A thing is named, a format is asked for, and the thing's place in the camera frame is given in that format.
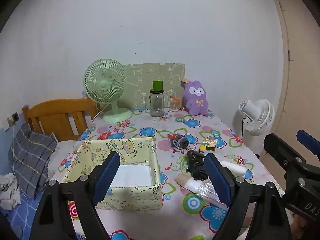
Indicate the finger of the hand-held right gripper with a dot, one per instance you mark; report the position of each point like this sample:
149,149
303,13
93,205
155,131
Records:
280,150
308,140

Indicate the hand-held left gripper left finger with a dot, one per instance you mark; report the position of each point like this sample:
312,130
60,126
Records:
106,177

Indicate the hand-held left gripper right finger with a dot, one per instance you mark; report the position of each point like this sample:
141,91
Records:
218,177

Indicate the clear plastic packet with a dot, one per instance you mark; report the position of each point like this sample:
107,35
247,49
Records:
206,191

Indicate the yellow printed storage box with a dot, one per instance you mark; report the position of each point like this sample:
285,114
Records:
130,197

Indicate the black plastic bag roll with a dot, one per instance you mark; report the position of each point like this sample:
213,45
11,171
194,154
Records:
196,165

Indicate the small yellow snack packet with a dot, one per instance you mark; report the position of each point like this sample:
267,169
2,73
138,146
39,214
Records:
208,145

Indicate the white standing fan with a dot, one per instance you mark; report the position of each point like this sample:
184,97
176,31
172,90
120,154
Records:
260,117

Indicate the white quilt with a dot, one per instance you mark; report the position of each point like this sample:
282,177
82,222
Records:
67,147

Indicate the floral tablecloth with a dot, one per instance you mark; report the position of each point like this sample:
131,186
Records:
150,140

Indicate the beige door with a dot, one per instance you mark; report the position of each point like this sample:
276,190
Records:
300,80

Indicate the grey plaid pillow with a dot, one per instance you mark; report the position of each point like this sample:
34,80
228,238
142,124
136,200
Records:
30,155

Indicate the purple plush toy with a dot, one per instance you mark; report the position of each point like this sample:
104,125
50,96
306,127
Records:
197,100

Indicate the wooden chair back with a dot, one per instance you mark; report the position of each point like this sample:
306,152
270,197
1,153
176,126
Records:
55,110

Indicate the small jar orange lid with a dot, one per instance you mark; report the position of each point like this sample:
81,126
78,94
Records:
174,105

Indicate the glass jar mug green cap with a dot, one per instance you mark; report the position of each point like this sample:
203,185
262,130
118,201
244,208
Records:
157,102

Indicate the blue bed sheet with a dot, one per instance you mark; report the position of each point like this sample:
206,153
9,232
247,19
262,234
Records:
23,217

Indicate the green desk fan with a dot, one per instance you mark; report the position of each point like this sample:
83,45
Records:
103,83

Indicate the white crumpled cloth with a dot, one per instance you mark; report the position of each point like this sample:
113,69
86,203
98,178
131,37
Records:
10,192

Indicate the green printed board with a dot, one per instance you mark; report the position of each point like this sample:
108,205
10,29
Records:
150,72

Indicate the wall socket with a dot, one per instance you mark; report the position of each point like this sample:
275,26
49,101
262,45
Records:
15,116

